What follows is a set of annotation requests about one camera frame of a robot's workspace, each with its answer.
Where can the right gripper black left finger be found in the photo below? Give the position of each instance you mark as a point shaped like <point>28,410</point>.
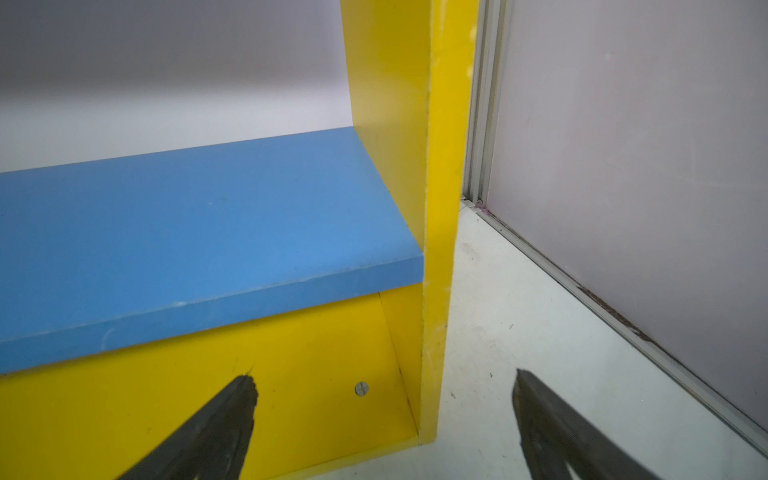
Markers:
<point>212,444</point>

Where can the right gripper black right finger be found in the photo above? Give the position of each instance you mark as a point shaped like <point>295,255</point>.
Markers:
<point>559,443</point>

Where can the yellow shelf unit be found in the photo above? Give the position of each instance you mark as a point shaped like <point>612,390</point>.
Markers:
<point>197,190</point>

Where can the aluminium frame rail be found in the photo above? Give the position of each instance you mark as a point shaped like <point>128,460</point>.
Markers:
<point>622,146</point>

